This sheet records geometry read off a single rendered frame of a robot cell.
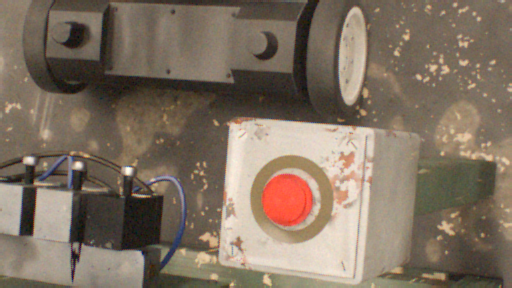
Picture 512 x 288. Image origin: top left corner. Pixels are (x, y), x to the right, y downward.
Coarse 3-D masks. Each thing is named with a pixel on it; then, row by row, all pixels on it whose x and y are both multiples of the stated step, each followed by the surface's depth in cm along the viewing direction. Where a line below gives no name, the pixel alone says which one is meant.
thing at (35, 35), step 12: (36, 0) 172; (48, 0) 171; (36, 12) 170; (48, 12) 170; (24, 24) 170; (36, 24) 169; (24, 36) 170; (36, 36) 169; (24, 48) 171; (36, 48) 170; (36, 60) 171; (36, 72) 172; (48, 72) 171; (36, 84) 175; (48, 84) 174; (60, 84) 175; (72, 84) 178; (84, 84) 182
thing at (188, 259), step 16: (160, 240) 170; (176, 256) 161; (192, 256) 160; (208, 256) 159; (160, 272) 162; (176, 272) 161; (192, 272) 160; (208, 272) 159; (224, 272) 158; (240, 272) 157; (256, 272) 156
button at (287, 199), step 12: (276, 180) 73; (288, 180) 73; (300, 180) 73; (264, 192) 74; (276, 192) 73; (288, 192) 73; (300, 192) 72; (264, 204) 74; (276, 204) 73; (288, 204) 73; (300, 204) 72; (312, 204) 73; (276, 216) 73; (288, 216) 73; (300, 216) 73
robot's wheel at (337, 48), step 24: (336, 0) 154; (360, 0) 160; (312, 24) 151; (336, 24) 150; (360, 24) 162; (312, 48) 151; (336, 48) 150; (360, 48) 165; (312, 72) 151; (336, 72) 151; (360, 72) 165; (312, 96) 154; (336, 96) 152; (360, 96) 165
